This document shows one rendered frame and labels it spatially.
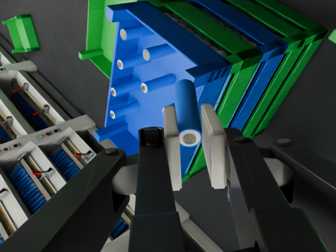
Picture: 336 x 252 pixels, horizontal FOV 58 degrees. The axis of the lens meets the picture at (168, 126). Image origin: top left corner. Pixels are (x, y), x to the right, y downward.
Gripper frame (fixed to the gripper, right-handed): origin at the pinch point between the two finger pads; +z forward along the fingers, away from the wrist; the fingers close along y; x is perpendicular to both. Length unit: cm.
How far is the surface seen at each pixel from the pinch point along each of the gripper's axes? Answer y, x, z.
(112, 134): -15, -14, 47
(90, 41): -26, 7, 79
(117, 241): -24, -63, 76
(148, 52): -4.4, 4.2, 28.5
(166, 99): -2.4, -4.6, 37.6
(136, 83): -8.1, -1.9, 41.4
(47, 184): -56, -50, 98
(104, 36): -21, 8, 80
